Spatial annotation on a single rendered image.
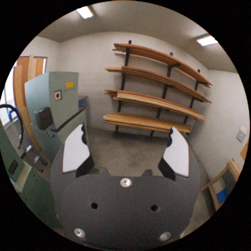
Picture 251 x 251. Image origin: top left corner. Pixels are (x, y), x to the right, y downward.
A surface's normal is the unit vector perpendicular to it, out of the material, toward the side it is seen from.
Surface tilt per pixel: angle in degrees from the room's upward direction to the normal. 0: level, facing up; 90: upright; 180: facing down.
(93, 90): 90
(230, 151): 90
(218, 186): 90
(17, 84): 87
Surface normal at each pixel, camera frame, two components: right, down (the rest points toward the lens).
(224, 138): -0.99, -0.14
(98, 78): -0.04, 0.50
